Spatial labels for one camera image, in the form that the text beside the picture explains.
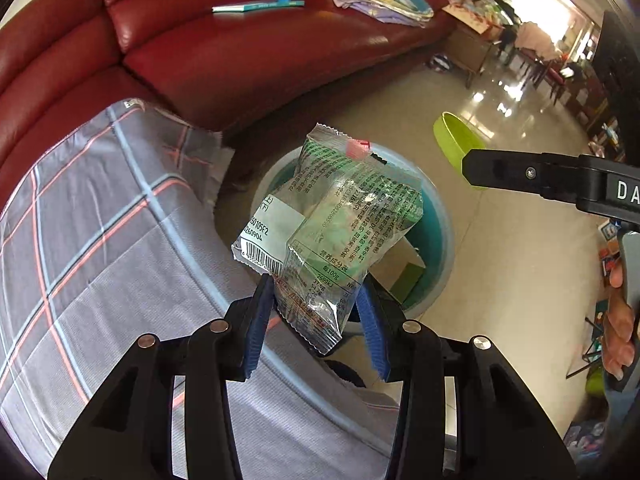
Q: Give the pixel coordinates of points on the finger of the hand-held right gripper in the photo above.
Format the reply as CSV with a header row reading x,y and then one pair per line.
x,y
520,175

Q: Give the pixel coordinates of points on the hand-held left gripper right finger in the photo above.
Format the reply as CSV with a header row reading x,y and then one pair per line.
x,y
374,337

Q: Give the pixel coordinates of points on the teal plastic bin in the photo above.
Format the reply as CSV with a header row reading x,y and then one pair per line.
x,y
435,240

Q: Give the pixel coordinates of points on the blue thin book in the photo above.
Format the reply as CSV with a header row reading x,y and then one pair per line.
x,y
250,6

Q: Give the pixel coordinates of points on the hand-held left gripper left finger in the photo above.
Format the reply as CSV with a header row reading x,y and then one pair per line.
x,y
257,332

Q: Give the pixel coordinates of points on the table with pink cloth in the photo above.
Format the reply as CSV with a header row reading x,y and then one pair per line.
x,y
535,40

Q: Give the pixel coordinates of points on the clear green snack packet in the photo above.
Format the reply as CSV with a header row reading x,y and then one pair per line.
x,y
340,210

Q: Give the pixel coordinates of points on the dark green cardboard box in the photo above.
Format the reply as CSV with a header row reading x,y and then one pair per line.
x,y
409,282

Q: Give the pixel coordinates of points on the red leather sofa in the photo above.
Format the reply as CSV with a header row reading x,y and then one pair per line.
x,y
200,60

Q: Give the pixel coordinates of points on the lime green plastic basin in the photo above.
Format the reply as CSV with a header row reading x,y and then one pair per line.
x,y
450,137

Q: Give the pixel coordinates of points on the blue white small object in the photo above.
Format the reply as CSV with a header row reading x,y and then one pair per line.
x,y
440,63

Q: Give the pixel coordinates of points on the grey plaid cloth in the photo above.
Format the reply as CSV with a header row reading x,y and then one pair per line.
x,y
125,260

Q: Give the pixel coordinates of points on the person's right hand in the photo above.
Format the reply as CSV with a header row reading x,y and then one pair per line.
x,y
617,330

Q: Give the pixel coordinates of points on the wooden cabinet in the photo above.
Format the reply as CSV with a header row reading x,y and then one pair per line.
x,y
470,52

